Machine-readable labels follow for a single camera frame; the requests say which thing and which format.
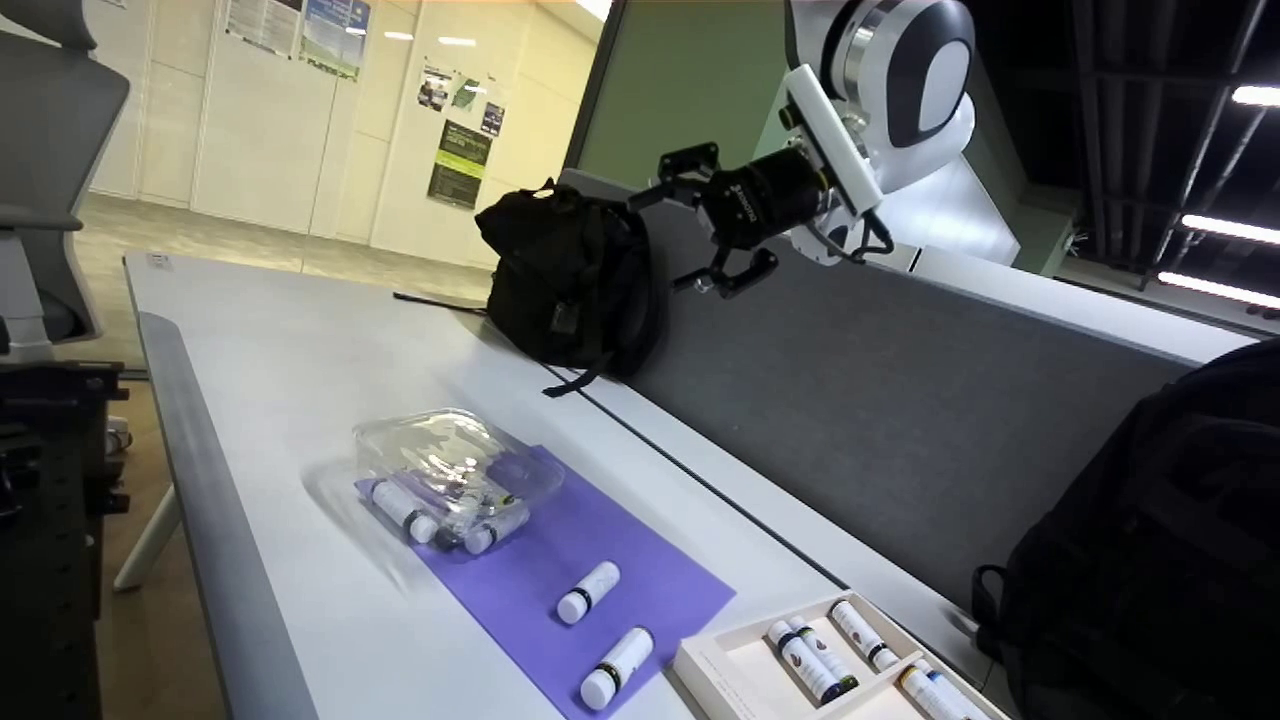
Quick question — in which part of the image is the grey office chair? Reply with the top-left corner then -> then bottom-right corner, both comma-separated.
0,0 -> 133,355

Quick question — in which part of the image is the white bottle in container front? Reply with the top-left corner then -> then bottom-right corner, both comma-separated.
465,503 -> 529,555

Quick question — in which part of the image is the white bottle on mat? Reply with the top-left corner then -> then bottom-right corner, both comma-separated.
557,561 -> 621,623
576,627 -> 651,710

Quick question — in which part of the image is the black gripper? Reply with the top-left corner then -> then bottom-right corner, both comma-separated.
634,141 -> 826,294

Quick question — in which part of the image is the white bottle in container middle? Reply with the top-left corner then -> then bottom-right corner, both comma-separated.
445,491 -> 484,535

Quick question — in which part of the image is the wall poster top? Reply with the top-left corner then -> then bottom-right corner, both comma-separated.
224,0 -> 371,81

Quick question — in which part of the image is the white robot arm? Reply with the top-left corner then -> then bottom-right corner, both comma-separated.
635,0 -> 976,294

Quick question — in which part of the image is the white bottle in container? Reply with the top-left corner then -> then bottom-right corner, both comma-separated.
445,491 -> 484,535
465,503 -> 529,555
367,478 -> 436,545

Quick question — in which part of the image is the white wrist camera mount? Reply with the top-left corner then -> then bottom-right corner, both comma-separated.
786,64 -> 884,215

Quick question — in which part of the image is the white bottle on mat front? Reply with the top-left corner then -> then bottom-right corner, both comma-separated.
576,627 -> 651,710

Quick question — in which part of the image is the purple mat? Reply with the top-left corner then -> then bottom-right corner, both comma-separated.
357,442 -> 732,720

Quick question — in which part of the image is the black backpack at right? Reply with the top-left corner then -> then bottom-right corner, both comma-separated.
973,339 -> 1280,720

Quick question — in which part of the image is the black equipment rack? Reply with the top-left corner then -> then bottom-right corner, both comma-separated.
0,362 -> 120,720

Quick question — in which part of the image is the clear plastic container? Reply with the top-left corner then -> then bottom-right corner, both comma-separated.
305,409 -> 568,589

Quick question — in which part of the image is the green black wall poster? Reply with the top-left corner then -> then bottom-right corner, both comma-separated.
430,120 -> 493,207

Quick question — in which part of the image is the white bottle in tray right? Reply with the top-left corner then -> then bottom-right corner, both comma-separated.
901,664 -> 989,720

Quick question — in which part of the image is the white bottle in tray middle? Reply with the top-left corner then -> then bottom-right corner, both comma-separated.
830,601 -> 897,671

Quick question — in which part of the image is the white compartment tray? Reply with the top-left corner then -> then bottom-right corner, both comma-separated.
672,595 -> 1010,720

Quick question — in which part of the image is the white bottle in tray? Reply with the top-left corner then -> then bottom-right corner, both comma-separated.
901,664 -> 989,720
765,616 -> 857,703
830,601 -> 897,671

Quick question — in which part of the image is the grey desk partition panel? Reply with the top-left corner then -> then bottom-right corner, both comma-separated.
557,166 -> 1256,616

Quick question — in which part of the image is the white bottle in container left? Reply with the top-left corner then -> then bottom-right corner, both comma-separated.
367,478 -> 436,545

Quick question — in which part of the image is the white bottle in tray left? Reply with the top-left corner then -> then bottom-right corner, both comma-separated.
765,616 -> 857,703

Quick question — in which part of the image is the black backpack on table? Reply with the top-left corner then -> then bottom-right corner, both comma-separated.
475,179 -> 666,397

